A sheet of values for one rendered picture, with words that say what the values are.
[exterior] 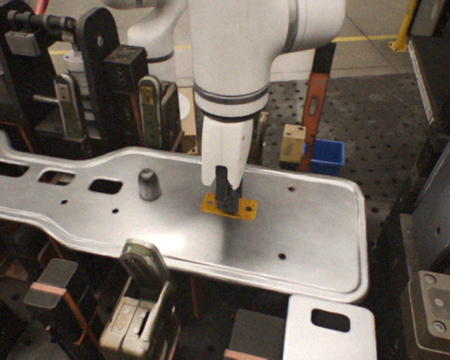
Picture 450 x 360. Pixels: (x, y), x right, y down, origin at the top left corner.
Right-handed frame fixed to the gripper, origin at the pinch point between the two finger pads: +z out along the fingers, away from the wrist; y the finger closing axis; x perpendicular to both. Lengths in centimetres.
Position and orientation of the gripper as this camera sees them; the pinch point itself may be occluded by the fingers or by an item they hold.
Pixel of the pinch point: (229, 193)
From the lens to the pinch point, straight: 53.0
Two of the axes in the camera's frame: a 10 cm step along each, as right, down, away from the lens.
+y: -2.3, 6.9, -6.9
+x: 9.7, 1.6, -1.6
